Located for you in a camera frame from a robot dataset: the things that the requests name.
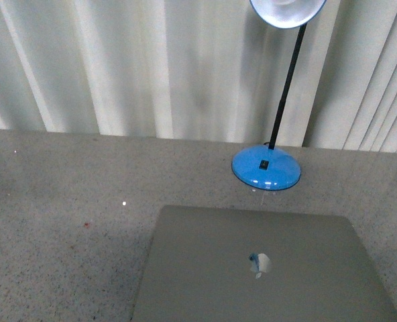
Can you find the blue desk lamp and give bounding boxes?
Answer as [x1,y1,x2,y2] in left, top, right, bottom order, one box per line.
[231,0,326,191]

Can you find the white vertical blinds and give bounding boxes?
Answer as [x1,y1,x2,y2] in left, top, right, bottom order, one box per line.
[0,1,397,152]

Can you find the silver laptop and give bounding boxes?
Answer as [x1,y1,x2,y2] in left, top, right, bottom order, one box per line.
[133,205,397,321]

